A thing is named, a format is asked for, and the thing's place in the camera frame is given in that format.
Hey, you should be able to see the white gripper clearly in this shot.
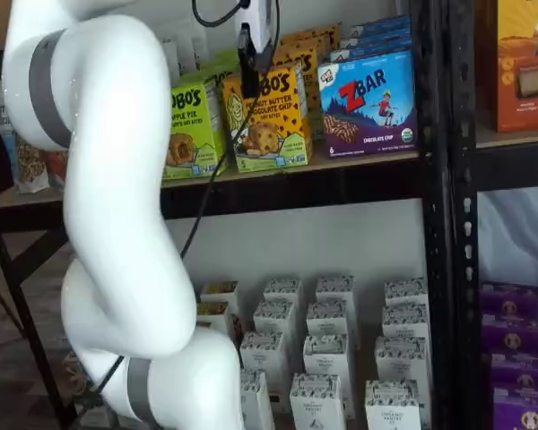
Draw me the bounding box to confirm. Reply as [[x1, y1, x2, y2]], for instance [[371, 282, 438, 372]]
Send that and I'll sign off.
[[233, 0, 281, 99]]

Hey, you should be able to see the large orange snack box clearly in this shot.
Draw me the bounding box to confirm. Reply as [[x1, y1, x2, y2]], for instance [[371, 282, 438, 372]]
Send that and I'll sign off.
[[477, 0, 538, 134]]

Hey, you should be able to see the yellow label granola box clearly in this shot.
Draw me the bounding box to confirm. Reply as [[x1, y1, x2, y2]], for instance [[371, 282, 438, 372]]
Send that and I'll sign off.
[[195, 300, 234, 333], [200, 280, 240, 306]]

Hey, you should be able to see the white patterned pantry box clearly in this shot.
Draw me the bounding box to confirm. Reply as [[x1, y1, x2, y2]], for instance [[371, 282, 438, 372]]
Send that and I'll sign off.
[[253, 299, 296, 335], [263, 278, 304, 306], [239, 369, 275, 430], [316, 275, 356, 306], [306, 300, 349, 337], [290, 373, 347, 430], [239, 331, 285, 374], [302, 333, 356, 378], [375, 335, 431, 386], [384, 277, 430, 310], [365, 379, 421, 430], [381, 304, 431, 341]]

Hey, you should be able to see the black metal shelf rack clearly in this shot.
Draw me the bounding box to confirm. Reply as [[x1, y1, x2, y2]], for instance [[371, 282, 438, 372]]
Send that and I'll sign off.
[[0, 0, 455, 430], [447, 0, 538, 430]]

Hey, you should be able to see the blue purple Zbar box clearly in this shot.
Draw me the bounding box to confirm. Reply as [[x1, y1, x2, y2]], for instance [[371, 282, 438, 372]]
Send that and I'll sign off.
[[350, 14, 412, 38], [338, 27, 412, 49], [317, 49, 419, 158], [329, 36, 414, 64]]

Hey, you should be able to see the yellow Bobo's peanut butter box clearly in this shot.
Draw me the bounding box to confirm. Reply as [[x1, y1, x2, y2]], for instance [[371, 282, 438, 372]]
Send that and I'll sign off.
[[268, 44, 321, 130], [290, 21, 343, 46], [277, 33, 334, 62], [221, 61, 315, 174]]

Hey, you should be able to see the green Bobo's apple pie box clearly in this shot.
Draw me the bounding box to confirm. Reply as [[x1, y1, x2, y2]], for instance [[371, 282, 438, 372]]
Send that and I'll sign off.
[[211, 48, 240, 85], [161, 79, 228, 181]]

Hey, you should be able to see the purple snack box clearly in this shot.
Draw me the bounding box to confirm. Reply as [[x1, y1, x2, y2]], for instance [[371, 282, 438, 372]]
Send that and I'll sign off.
[[487, 352, 538, 391], [491, 387, 538, 430], [479, 313, 538, 356], [479, 281, 538, 317]]

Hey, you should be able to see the wooden shelf board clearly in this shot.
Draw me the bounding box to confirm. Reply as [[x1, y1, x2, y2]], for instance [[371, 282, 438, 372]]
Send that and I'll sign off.
[[474, 121, 538, 151], [0, 150, 421, 211]]

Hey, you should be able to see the white plastic sheet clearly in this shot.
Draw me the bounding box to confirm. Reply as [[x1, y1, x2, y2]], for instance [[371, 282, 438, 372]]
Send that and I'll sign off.
[[477, 186, 538, 288]]

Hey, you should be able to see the granola bag orange label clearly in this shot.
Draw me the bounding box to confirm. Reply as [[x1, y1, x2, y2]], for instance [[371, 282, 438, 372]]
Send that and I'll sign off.
[[13, 132, 50, 194]]

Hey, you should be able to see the purely elizabeth granola bag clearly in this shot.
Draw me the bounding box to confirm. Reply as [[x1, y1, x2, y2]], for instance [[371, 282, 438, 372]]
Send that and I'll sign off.
[[0, 80, 19, 158]]

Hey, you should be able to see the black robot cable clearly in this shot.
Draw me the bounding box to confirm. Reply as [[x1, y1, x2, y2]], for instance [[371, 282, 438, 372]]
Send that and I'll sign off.
[[93, 0, 282, 398]]

